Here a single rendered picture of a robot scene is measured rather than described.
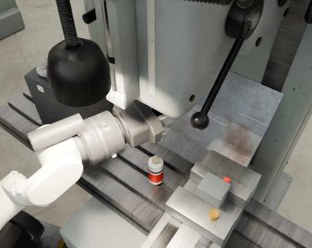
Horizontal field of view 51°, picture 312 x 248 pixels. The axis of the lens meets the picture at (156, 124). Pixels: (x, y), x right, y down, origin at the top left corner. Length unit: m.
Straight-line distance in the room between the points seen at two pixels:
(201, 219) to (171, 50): 0.43
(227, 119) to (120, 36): 0.67
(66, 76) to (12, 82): 2.50
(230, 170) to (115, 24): 0.56
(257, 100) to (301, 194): 1.22
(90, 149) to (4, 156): 1.77
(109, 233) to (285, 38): 0.69
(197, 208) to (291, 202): 1.37
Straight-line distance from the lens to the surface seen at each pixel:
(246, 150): 1.04
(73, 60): 0.36
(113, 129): 0.61
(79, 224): 0.98
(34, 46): 3.20
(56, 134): 0.59
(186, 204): 0.77
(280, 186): 1.89
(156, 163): 0.85
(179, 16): 0.41
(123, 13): 0.43
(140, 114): 0.64
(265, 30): 0.67
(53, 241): 1.48
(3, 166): 2.29
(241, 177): 0.88
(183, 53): 0.44
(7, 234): 1.31
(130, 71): 0.49
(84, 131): 0.60
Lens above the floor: 1.71
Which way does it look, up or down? 48 degrees down
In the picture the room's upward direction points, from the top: straight up
